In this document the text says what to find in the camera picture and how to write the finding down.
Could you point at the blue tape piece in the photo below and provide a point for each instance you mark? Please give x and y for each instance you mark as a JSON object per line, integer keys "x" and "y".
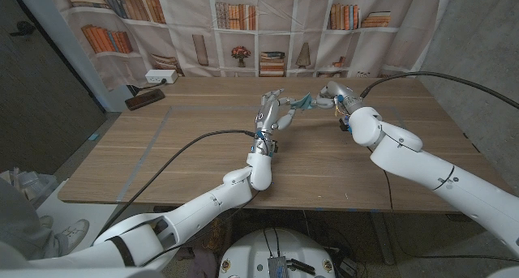
{"x": 93, "y": 137}

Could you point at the clear plastic box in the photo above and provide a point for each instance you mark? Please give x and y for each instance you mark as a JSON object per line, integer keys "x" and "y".
{"x": 32, "y": 185}

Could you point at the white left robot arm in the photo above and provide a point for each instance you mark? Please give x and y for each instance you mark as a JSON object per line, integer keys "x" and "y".
{"x": 207, "y": 205}

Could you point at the white door frame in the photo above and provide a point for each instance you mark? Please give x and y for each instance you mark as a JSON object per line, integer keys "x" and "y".
{"x": 73, "y": 47}

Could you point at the person in grey trousers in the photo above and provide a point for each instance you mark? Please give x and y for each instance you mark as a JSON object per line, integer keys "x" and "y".
{"x": 16, "y": 229}

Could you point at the grey table leg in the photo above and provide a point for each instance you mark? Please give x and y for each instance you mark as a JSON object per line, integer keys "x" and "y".
{"x": 381, "y": 241}

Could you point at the dark crumpled cloth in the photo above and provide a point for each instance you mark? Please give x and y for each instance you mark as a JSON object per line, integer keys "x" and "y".
{"x": 215, "y": 245}

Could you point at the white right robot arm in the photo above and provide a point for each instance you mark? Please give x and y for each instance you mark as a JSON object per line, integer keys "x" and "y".
{"x": 421, "y": 168}

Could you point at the white power strip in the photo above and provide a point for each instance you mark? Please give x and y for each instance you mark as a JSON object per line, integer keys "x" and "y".
{"x": 161, "y": 76}

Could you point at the black TV remote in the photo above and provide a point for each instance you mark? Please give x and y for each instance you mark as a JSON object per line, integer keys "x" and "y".
{"x": 144, "y": 99}

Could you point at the white flat platform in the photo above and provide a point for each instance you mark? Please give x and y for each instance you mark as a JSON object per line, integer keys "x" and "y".
{"x": 61, "y": 205}

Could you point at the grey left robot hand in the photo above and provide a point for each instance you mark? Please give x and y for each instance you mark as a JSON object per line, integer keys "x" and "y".
{"x": 267, "y": 116}

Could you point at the teal sticky note pad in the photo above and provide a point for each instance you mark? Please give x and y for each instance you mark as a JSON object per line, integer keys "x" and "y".
{"x": 304, "y": 103}

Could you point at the grey tape outline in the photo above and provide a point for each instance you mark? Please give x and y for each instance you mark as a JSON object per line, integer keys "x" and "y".
{"x": 182, "y": 107}

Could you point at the grey ribbed electronics box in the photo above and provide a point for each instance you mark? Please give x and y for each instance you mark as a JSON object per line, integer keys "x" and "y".
{"x": 277, "y": 268}

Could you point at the dark grey door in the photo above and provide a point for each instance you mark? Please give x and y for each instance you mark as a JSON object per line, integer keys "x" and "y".
{"x": 40, "y": 108}

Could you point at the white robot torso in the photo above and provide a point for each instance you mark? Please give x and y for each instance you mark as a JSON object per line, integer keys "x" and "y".
{"x": 251, "y": 249}

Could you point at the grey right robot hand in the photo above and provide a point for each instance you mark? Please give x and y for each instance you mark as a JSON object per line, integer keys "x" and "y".
{"x": 340, "y": 95}

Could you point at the printed bookshelf backdrop cloth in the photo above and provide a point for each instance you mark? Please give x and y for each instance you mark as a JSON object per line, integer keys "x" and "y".
{"x": 182, "y": 47}

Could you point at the black power adapter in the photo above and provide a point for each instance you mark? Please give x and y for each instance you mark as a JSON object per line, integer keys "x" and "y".
{"x": 348, "y": 266}

